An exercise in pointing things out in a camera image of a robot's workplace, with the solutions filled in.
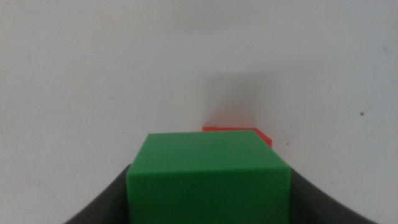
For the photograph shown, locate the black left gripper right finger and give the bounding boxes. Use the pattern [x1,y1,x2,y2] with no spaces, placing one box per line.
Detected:
[289,170,379,224]

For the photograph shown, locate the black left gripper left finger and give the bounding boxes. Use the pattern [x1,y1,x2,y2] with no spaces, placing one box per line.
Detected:
[63,164,131,224]

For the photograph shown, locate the green cube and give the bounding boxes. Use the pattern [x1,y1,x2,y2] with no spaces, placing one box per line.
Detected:
[126,129,292,224]

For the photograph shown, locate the red cube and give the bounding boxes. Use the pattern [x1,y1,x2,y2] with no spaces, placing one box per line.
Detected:
[201,126,273,149]

